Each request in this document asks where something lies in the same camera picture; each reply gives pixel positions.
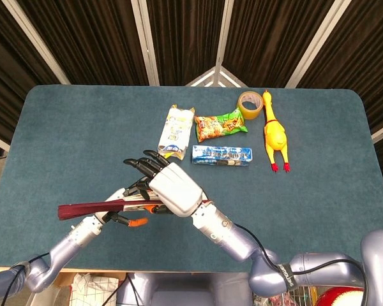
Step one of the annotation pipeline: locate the dark brown pleated curtain panel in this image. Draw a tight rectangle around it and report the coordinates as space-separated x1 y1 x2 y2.
223 0 334 89
17 0 149 86
146 0 226 86
0 0 63 136
298 0 383 135

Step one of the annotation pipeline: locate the white checkered cloth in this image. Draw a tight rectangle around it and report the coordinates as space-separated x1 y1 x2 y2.
70 273 119 306

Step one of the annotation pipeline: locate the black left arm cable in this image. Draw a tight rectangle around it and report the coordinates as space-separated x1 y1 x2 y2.
1 251 52 306

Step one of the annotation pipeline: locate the white triangular screen foot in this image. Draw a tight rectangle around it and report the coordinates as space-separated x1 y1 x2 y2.
184 65 247 87

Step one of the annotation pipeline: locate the green orange snack bag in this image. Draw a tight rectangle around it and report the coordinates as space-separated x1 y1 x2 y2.
193 107 249 143

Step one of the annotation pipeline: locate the blue cookie box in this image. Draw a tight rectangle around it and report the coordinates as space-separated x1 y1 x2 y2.
191 145 253 167

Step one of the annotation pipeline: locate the yellow rubber chicken toy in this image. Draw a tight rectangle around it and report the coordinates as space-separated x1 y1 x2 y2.
262 89 291 173

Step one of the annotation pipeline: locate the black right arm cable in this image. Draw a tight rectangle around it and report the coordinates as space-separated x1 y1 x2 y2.
234 222 371 306

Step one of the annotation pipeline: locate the white screen frame post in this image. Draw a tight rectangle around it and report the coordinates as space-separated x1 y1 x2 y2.
130 0 160 86
1 0 71 85
285 0 352 89
214 0 236 69

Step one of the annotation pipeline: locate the metal wire basket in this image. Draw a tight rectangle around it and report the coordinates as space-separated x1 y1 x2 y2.
293 283 322 306

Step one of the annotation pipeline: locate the yellow packing tape roll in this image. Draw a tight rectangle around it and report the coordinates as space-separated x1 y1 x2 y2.
237 91 264 120

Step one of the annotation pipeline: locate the white yellow snack bag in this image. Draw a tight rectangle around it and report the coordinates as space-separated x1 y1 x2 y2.
156 104 195 160

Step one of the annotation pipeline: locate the red paper folding fan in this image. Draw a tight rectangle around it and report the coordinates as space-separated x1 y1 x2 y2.
57 197 214 221

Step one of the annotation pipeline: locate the grey blue robot torso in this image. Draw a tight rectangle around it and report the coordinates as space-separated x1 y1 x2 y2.
116 272 252 306

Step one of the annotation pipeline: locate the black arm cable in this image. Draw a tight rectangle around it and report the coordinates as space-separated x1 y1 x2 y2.
1 251 52 306
234 222 371 306

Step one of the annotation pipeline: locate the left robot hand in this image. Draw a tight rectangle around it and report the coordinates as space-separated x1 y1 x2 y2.
94 178 154 228

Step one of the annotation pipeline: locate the blue felt table cover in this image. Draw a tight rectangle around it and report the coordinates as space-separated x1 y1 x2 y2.
0 84 383 275

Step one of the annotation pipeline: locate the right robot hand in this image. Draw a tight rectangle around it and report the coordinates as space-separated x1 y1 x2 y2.
123 149 204 218

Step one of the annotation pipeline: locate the red and white ball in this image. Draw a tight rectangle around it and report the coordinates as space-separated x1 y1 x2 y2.
315 286 368 306

